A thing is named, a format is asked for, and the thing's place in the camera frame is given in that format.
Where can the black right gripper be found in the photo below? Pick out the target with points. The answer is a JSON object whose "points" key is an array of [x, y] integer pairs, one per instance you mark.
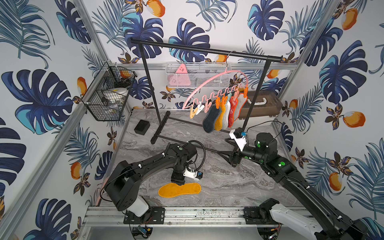
{"points": [[236, 152]]}

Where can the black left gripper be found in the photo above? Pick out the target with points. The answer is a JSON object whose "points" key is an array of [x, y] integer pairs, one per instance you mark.
{"points": [[177, 180]]}

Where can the orange shoe insole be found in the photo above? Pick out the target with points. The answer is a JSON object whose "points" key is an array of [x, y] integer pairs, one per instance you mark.
{"points": [[219, 121], [173, 190]]}

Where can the dark grey shoe insole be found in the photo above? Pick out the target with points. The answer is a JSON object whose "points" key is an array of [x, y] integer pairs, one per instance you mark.
{"points": [[211, 118]]}

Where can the pink clip hanger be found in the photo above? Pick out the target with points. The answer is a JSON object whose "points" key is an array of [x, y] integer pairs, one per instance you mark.
{"points": [[237, 79]]}

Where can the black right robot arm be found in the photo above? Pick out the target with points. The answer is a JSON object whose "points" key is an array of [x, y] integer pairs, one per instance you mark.
{"points": [[328, 224]]}

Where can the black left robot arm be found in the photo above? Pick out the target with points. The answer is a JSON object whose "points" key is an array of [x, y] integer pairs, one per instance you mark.
{"points": [[124, 183]]}

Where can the red shoe insole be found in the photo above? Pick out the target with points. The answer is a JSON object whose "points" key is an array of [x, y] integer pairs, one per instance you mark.
{"points": [[231, 118]]}

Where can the white shoe insole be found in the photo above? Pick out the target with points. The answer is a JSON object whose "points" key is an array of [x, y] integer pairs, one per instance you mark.
{"points": [[242, 98]]}

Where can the brown lid storage box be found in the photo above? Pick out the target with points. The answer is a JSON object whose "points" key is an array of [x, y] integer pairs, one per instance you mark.
{"points": [[266, 104]]}

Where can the small black box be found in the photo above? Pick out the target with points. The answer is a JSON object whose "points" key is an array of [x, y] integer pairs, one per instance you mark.
{"points": [[142, 127]]}

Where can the pink triangle item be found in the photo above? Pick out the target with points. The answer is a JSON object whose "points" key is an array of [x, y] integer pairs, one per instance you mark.
{"points": [[179, 77]]}

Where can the black garment rack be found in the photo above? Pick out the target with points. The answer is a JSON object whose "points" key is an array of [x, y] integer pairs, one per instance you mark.
{"points": [[163, 121]]}

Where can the white bowl in basket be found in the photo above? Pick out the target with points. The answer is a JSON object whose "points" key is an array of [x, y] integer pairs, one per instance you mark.
{"points": [[115, 95]]}

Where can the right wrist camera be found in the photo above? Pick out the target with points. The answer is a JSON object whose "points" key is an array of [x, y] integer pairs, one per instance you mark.
{"points": [[240, 138]]}

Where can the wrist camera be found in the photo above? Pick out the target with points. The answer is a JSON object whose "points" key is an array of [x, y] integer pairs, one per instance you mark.
{"points": [[240, 138], [195, 175]]}

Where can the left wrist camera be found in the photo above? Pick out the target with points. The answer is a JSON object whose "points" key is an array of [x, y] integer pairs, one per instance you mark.
{"points": [[195, 175]]}

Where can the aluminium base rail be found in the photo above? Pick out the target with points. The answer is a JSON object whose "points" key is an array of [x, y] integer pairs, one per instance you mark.
{"points": [[199, 217]]}

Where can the clear wall shelf basket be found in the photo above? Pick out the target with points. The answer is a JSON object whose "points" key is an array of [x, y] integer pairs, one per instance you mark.
{"points": [[210, 75]]}

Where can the black wire basket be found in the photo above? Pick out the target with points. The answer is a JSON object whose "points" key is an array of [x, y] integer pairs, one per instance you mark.
{"points": [[109, 77]]}

